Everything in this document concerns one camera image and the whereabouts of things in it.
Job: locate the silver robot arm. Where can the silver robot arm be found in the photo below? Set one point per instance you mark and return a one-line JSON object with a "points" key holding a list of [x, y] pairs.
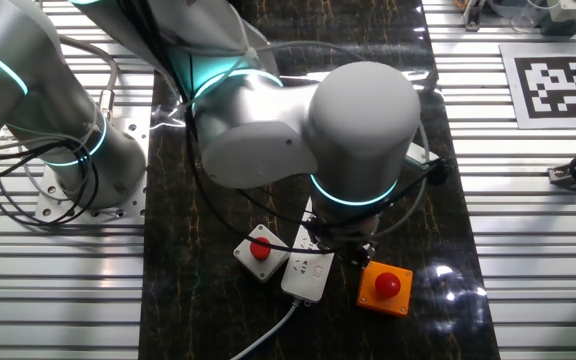
{"points": [[363, 115]]}

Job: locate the black marble pattern mat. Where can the black marble pattern mat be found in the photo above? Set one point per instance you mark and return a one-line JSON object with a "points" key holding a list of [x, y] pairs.
{"points": [[208, 300]]}

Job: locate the grey box red button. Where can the grey box red button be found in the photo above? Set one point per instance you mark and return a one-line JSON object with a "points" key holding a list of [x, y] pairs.
{"points": [[273, 265]]}

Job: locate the clear plastic container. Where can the clear plastic container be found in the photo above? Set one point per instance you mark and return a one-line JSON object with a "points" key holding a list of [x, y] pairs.
{"points": [[515, 15]]}

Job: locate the white four-socket power strip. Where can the white four-socket power strip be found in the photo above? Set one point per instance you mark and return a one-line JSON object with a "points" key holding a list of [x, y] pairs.
{"points": [[308, 277]]}

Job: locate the black white marker sheet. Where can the black white marker sheet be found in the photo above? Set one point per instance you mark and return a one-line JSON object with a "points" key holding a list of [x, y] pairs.
{"points": [[553, 85]]}

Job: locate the small metal bracket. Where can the small metal bracket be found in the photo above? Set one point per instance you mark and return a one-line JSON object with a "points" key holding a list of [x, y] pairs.
{"points": [[474, 15]]}

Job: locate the white box device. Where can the white box device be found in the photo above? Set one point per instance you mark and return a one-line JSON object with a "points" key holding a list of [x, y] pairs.
{"points": [[574, 7]]}

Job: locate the orange box red button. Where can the orange box red button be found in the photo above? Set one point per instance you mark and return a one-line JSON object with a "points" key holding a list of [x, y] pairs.
{"points": [[368, 300]]}

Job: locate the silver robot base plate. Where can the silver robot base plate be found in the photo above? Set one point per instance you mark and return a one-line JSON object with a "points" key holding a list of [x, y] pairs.
{"points": [[135, 145]]}

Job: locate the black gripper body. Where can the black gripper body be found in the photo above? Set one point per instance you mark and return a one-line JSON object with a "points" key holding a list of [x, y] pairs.
{"points": [[355, 252]]}

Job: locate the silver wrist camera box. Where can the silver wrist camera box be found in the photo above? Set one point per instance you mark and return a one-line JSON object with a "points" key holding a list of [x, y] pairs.
{"points": [[420, 152]]}

